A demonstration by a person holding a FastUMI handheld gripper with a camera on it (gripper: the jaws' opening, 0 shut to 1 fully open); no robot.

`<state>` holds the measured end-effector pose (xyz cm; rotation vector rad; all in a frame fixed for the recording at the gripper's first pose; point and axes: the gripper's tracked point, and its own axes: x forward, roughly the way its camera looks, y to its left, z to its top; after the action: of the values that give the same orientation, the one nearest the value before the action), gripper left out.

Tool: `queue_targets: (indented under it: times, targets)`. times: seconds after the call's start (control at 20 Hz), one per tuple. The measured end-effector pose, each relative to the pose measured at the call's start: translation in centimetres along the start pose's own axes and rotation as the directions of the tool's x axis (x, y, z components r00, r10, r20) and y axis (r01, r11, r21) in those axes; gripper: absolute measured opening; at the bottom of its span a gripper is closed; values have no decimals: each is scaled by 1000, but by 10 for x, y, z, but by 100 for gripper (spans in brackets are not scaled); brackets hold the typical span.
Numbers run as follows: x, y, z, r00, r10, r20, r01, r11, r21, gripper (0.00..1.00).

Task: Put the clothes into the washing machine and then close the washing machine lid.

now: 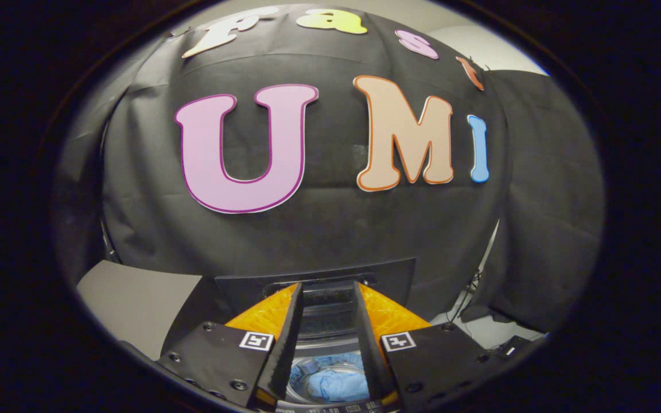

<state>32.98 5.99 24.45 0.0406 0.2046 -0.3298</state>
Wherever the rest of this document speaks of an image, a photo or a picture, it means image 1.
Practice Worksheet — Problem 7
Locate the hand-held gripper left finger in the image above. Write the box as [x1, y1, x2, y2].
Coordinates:
[155, 282, 304, 410]

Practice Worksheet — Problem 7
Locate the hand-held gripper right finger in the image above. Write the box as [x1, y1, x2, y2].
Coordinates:
[353, 281, 500, 412]

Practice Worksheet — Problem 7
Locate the light blue cloth garment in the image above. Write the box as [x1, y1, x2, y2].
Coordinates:
[306, 367, 370, 403]

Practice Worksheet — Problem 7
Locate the dark washing machine lid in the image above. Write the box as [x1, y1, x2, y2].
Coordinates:
[215, 258, 416, 340]

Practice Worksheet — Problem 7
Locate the metal tripod stand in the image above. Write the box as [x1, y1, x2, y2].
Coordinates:
[445, 221, 500, 330]

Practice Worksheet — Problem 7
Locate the black box with white label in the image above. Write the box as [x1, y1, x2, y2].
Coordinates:
[488, 336, 538, 359]

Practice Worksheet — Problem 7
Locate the beige and dark cabinet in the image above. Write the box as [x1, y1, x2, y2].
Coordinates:
[75, 259, 216, 362]

